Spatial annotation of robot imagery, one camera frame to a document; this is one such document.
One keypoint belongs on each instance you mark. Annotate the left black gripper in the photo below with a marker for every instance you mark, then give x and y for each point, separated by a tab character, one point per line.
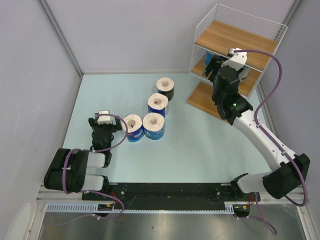
116	127

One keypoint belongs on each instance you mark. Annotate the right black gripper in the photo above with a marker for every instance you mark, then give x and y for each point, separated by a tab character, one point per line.
213	65

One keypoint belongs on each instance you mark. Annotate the blue monster paper roll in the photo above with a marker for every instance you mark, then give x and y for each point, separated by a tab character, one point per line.
208	57

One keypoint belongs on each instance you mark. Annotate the grey paper roll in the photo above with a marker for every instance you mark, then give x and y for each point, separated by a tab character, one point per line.
243	73

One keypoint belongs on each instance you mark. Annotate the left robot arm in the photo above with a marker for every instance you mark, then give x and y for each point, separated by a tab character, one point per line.
68	169

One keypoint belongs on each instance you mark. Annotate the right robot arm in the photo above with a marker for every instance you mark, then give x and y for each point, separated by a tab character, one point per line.
287	169

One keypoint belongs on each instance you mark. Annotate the black wrapped paper roll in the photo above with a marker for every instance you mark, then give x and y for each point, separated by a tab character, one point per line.
166	87

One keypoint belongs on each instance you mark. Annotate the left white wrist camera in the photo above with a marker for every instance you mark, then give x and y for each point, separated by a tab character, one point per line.
104	118

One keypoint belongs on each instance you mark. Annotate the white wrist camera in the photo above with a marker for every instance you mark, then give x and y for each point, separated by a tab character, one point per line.
104	118
238	59

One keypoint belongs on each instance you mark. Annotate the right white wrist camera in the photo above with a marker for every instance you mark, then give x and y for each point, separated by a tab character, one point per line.
238	59

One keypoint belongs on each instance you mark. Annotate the white wire wooden shelf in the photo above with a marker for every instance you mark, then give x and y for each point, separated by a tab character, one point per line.
222	29

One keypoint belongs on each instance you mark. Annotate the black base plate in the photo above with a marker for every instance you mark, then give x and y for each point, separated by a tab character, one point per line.
242	209

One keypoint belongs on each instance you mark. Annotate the aluminium rail frame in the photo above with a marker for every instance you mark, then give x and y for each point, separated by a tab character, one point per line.
60	195

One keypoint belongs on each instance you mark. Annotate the white slotted cable duct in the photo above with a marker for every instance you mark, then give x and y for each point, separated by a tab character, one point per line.
96	208

